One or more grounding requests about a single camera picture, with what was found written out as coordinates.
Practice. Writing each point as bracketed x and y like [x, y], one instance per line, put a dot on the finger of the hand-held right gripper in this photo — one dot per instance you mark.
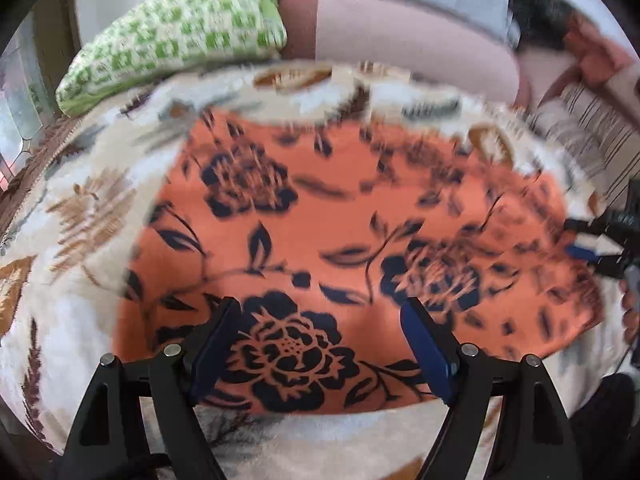
[582, 252]
[582, 225]

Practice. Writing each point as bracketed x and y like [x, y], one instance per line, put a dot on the black furry cloth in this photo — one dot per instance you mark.
[542, 15]

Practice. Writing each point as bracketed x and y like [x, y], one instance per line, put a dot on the leaf print blanket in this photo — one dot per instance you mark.
[75, 310]

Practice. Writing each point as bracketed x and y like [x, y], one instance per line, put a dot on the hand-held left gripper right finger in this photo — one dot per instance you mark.
[425, 350]

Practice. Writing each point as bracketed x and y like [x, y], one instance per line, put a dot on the striped brown bedsheet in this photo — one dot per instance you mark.
[590, 130]

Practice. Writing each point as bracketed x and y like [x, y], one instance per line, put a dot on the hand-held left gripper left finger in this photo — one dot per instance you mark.
[215, 355]

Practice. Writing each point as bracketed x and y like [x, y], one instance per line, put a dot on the green checked pillow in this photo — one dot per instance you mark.
[175, 40]

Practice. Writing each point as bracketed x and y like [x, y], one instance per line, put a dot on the pink bolster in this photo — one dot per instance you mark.
[400, 40]

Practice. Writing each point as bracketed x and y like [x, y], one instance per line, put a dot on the orange floral blouse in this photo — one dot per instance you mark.
[325, 220]

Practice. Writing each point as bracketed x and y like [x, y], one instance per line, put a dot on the salmon cloth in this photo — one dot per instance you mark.
[595, 55]

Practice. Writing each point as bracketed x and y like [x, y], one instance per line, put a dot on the leaded glass window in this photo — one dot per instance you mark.
[22, 110]

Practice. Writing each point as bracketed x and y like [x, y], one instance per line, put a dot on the person's right hand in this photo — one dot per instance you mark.
[631, 305]

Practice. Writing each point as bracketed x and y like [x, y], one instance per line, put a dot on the brown fringed bedspread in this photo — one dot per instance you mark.
[35, 170]

